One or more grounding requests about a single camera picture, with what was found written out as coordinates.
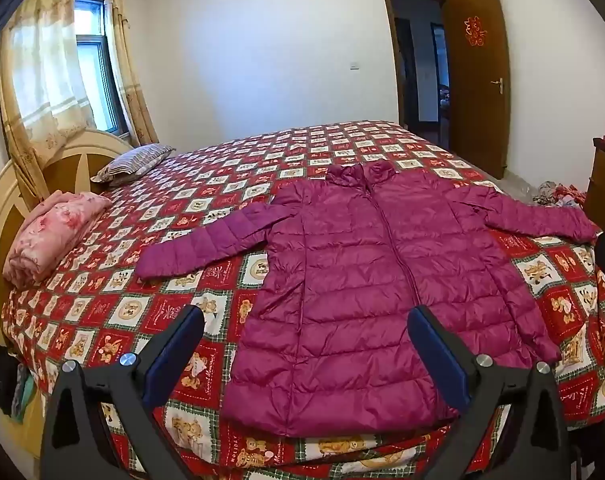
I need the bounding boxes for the folded pink floral blanket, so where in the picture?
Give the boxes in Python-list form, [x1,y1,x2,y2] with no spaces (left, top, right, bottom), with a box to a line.
[2,190,112,288]

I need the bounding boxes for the magenta quilted down jacket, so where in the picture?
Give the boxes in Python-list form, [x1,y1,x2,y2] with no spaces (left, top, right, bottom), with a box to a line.
[135,160,603,433]

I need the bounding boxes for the wooden bed headboard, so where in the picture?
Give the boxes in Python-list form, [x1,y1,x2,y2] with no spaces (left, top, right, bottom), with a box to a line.
[0,127,136,461]

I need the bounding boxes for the brown wooden door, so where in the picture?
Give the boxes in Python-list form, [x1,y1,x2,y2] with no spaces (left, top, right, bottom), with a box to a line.
[441,0,512,179]

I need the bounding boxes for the red door decoration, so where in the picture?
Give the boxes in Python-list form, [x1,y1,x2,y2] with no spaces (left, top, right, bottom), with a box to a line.
[463,15,487,46]

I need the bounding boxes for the brown door frame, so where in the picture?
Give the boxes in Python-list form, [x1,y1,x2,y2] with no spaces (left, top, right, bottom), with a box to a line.
[381,0,454,152]

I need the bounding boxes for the sheer yellow curtain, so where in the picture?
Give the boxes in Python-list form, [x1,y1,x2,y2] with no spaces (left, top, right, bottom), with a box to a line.
[0,0,99,198]

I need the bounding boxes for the wooden dresser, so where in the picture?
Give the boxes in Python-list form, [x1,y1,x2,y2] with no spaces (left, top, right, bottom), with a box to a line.
[582,137,605,238]

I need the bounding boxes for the striped pillow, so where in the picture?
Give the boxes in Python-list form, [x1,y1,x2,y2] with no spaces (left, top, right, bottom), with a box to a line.
[90,143,176,187]

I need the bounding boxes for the dark clothes beside bed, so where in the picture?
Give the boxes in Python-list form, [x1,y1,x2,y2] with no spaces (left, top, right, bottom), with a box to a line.
[0,347,36,422]

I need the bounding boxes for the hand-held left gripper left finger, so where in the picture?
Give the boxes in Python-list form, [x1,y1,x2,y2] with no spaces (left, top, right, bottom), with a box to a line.
[40,304,206,480]

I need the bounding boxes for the clothes pile on floor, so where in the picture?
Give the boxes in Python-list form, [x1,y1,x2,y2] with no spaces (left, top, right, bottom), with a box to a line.
[532,180,590,208]

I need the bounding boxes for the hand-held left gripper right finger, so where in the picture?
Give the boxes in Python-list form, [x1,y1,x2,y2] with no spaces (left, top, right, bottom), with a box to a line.
[407,304,578,480]

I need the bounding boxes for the yellow patterned curtain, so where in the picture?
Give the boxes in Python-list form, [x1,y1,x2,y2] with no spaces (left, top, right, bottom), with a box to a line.
[104,0,159,147]

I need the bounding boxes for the red bear-print bed quilt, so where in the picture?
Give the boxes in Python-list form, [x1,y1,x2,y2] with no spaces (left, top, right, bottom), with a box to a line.
[0,120,605,480]

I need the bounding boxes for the window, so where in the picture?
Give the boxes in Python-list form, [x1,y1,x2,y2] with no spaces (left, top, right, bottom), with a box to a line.
[74,0,129,137]

